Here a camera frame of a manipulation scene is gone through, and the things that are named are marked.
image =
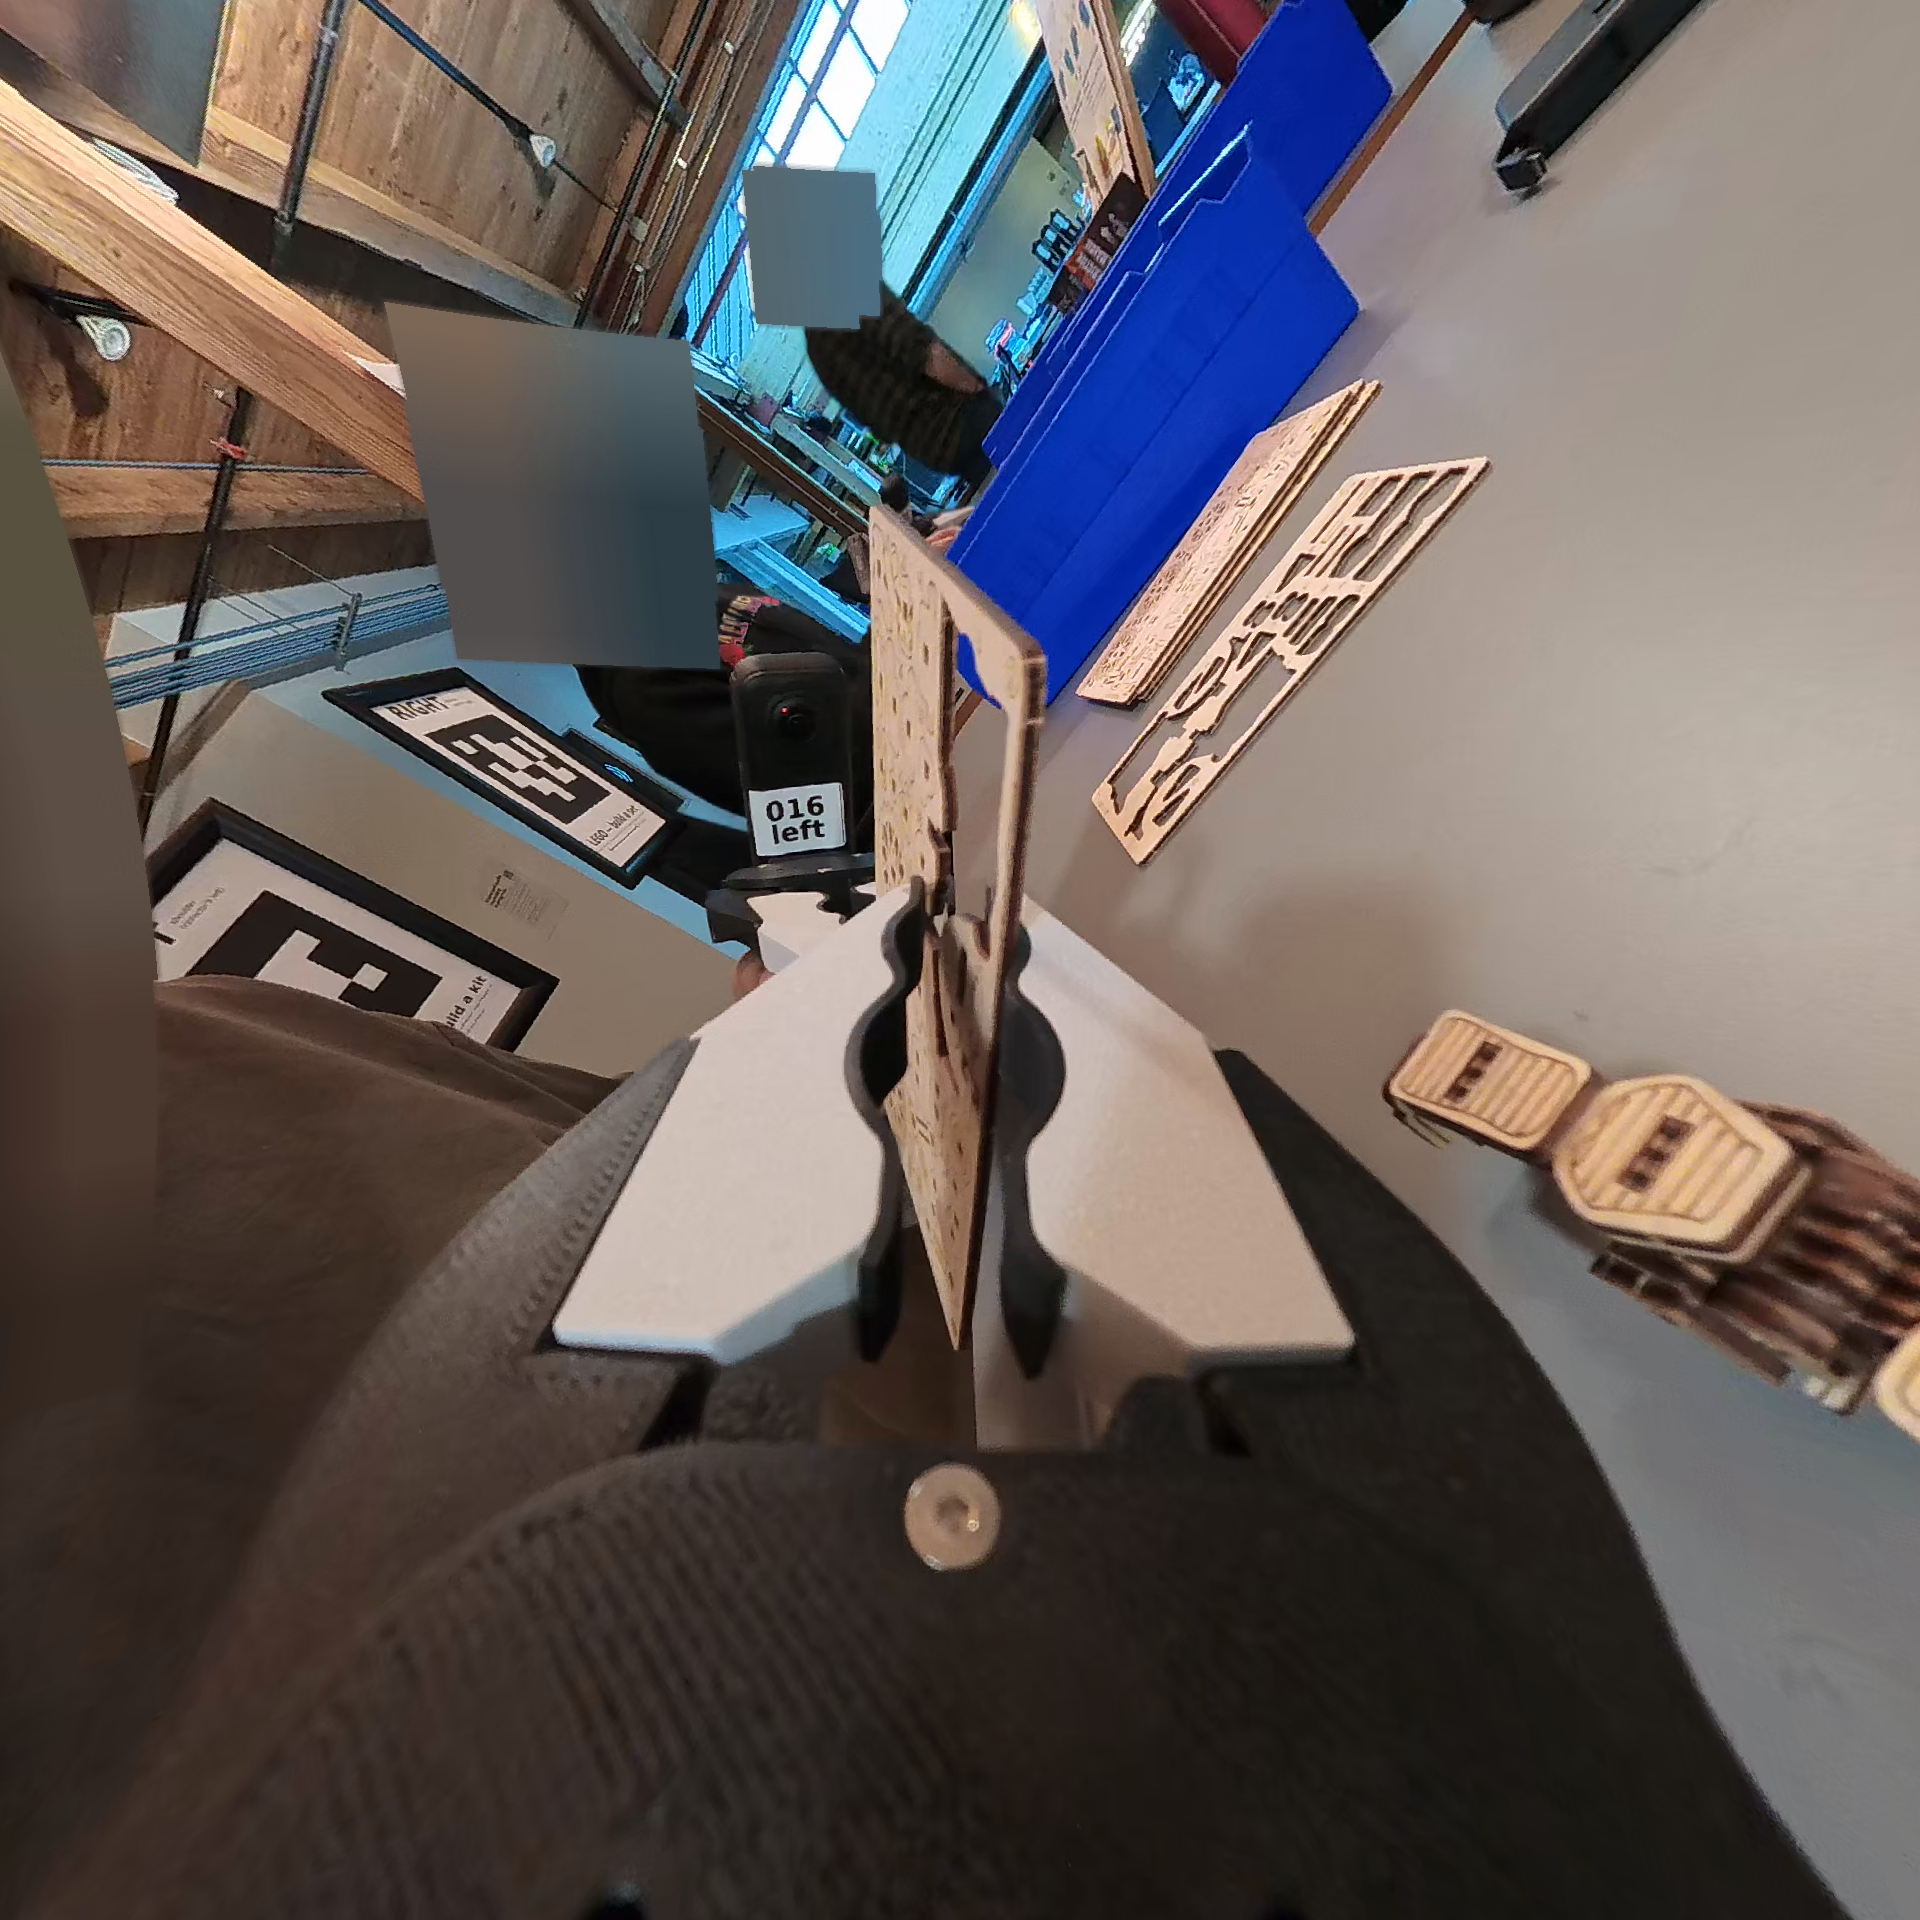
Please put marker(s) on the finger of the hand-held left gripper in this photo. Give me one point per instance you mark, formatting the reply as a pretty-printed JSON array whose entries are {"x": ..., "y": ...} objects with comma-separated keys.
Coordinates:
[{"x": 811, "y": 938}]

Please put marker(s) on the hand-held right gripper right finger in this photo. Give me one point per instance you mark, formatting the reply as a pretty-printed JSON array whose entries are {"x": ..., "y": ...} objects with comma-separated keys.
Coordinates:
[{"x": 1184, "y": 1202}]

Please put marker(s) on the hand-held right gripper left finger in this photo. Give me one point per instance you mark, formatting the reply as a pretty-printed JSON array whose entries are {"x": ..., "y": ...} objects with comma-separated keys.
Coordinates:
[{"x": 720, "y": 1202}]

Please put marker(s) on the wooden puzzle sheet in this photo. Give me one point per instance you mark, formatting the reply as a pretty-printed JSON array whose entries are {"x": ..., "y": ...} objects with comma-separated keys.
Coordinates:
[{"x": 913, "y": 706}]

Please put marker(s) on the framed marker poster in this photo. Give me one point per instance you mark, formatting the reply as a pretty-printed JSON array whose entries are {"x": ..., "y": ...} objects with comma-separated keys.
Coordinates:
[
  {"x": 510, "y": 758},
  {"x": 329, "y": 932}
]

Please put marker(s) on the person's olive clothing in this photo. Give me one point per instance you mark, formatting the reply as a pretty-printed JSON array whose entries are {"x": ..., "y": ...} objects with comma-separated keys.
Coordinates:
[{"x": 301, "y": 1172}]

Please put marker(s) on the stack of wooden puzzle sheets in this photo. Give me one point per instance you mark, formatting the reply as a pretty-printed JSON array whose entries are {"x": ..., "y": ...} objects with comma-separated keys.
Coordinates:
[{"x": 1214, "y": 557}]

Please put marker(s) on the blue plastic bin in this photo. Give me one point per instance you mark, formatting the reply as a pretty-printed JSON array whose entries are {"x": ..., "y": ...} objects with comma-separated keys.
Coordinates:
[
  {"x": 1141, "y": 422},
  {"x": 1307, "y": 91}
]

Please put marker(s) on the wooden robot model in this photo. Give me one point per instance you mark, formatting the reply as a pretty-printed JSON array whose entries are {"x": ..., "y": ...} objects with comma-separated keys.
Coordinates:
[{"x": 1664, "y": 1163}]

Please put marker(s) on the wooden sign board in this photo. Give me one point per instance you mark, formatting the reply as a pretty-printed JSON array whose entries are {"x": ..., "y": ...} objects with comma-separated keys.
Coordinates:
[{"x": 1089, "y": 76}]

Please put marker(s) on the wooden beam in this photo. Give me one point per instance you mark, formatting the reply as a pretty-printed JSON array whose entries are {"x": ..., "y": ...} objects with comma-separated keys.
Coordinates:
[{"x": 181, "y": 285}]

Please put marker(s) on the black case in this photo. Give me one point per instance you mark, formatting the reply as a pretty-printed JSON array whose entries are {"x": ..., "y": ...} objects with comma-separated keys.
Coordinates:
[{"x": 1590, "y": 68}]

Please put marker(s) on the empty wooden sheet frame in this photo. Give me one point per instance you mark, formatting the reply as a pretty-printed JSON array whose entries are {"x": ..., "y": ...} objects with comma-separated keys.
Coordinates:
[{"x": 1425, "y": 476}]

